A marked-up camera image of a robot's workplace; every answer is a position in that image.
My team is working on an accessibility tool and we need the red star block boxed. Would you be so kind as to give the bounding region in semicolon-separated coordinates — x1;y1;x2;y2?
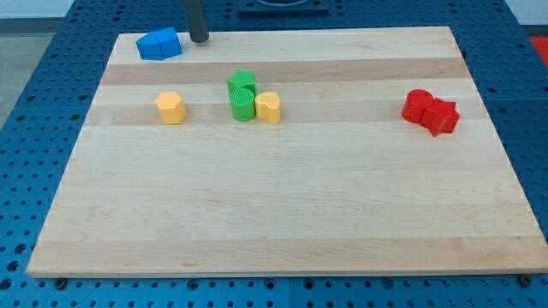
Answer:
420;98;460;137

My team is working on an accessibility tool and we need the green star block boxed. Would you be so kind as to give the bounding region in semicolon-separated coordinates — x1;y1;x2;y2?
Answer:
227;69;256;95

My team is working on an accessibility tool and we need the yellow heart block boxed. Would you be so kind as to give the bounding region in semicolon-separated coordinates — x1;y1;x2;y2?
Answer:
254;92;281;124

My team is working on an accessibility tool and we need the blue triangular block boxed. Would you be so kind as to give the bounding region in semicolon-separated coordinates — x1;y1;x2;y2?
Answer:
136;32;164;61

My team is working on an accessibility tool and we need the yellow hexagon block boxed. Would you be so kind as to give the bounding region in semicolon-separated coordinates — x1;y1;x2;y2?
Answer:
155;92;187;125

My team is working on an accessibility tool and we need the green cylinder block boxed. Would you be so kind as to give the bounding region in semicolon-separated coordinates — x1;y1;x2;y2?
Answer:
229;88;255;122

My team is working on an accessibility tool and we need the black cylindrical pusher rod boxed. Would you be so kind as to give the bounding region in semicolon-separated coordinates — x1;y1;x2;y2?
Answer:
183;0;209;44

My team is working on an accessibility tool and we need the wooden board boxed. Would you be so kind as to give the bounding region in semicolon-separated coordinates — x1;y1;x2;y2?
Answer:
27;27;547;278

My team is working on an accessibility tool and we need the red cylinder block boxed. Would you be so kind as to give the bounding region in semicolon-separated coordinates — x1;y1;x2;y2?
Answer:
402;89;434;123

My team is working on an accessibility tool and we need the blue cube block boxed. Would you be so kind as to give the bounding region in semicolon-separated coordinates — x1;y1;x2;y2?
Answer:
153;27;182;59

